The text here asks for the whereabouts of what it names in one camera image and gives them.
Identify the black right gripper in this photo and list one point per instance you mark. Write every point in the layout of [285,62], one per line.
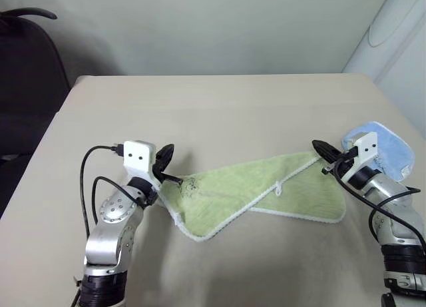
[346,157]

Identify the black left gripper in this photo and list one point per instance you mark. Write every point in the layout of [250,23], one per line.
[156,170]

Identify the light green towel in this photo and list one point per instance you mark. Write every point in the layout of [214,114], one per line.
[233,193]

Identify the light blue cloth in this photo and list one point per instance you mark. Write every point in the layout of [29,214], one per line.
[394,154]

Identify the white rounded appliance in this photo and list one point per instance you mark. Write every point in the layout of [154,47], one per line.
[396,44]

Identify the black office chair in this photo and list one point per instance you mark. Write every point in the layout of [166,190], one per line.
[26,97]

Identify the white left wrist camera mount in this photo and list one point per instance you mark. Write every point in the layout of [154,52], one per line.
[136,158]

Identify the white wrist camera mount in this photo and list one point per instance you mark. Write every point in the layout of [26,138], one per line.
[364,152]
[136,158]

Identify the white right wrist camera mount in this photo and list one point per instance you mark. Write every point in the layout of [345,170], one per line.
[364,152]

